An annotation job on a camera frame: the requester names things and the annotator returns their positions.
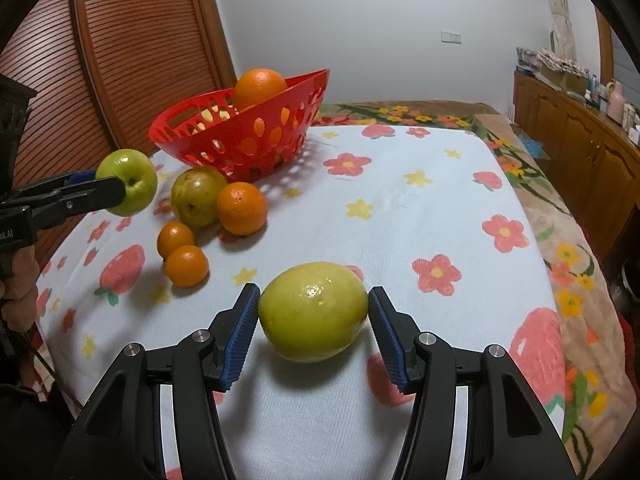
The yellow-green lemon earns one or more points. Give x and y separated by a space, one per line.
312 310

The filled cardboard box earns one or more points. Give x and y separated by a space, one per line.
562 72

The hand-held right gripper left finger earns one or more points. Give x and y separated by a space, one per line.
240 340

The brown louvered wooden wardrobe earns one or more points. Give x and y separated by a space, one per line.
140 50

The white wall switch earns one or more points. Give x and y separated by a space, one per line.
451 36

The metal bin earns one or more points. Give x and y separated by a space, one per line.
631 282

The red cloth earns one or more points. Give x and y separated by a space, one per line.
631 332

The small tangerine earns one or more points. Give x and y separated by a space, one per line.
186 266
175 240

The medium tangerine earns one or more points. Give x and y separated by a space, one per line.
242 209

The blue plastic bag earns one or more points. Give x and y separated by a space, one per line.
530 145

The white floral tablecloth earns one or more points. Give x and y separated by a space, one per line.
400 220

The stacked storage containers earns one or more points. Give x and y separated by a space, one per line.
526 60

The wooden side cabinet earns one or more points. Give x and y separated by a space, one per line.
565 130

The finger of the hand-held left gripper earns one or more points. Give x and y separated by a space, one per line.
95 195
75 179

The tied light curtain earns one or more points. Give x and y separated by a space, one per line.
559 5

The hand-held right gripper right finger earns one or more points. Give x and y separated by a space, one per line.
390 345

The red perforated plastic basket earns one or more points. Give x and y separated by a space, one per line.
210 152

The pink thermos jug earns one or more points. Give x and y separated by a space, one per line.
616 102

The floral blanket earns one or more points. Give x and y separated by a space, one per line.
565 240

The person's left hand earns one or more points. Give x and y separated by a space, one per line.
22 280

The brown-patched green apple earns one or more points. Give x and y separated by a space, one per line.
197 197

